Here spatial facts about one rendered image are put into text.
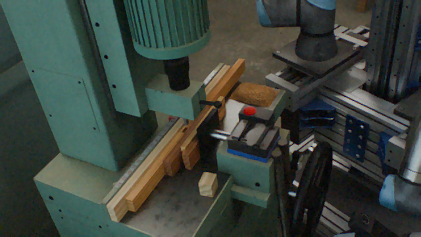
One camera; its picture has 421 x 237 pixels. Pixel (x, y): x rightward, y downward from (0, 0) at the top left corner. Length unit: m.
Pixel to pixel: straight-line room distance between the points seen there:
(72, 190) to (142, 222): 0.33
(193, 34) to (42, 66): 0.43
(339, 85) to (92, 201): 0.94
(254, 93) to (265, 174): 0.33
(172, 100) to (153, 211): 0.27
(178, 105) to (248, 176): 0.24
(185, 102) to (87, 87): 0.24
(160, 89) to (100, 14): 0.23
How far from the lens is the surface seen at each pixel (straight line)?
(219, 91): 1.32
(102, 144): 1.28
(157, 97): 1.15
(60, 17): 1.08
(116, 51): 1.09
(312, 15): 1.60
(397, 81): 1.64
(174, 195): 1.10
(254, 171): 1.08
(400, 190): 1.07
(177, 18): 0.95
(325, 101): 1.70
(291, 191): 1.19
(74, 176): 1.37
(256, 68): 3.14
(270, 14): 1.59
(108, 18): 1.05
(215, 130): 1.15
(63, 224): 1.52
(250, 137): 1.07
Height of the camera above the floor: 1.71
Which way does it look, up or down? 39 degrees down
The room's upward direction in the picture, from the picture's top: 7 degrees counter-clockwise
